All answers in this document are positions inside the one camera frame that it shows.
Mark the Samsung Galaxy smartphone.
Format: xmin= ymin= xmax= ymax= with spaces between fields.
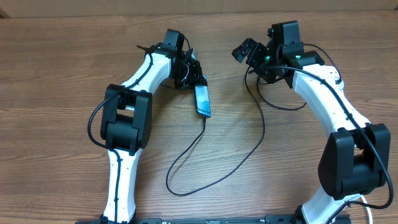
xmin=194 ymin=85 xmax=211 ymax=118

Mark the white power strip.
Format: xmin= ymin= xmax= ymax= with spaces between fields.
xmin=324 ymin=65 xmax=345 ymax=92

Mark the black USB charging cable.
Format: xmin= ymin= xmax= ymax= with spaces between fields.
xmin=165 ymin=44 xmax=344 ymax=197

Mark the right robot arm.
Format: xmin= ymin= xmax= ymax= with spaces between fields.
xmin=232 ymin=21 xmax=394 ymax=223

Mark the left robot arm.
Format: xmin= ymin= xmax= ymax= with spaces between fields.
xmin=99 ymin=29 xmax=211 ymax=223

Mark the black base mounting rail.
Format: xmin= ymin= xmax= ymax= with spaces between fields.
xmin=76 ymin=215 xmax=351 ymax=224

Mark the white power strip cord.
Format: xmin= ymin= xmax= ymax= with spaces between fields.
xmin=359 ymin=194 xmax=374 ymax=224

